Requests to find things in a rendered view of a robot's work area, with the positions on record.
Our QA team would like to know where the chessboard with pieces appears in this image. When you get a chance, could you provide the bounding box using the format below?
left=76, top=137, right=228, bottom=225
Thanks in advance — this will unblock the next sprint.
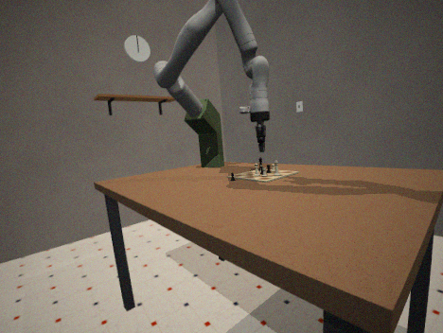
left=234, top=169, right=299, bottom=183

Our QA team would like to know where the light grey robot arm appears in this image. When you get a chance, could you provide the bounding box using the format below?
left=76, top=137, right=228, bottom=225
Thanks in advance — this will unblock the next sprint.
left=153, top=0, right=270, bottom=116

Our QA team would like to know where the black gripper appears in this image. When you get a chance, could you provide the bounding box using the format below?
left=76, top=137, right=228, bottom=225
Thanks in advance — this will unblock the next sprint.
left=250, top=112, right=270, bottom=153

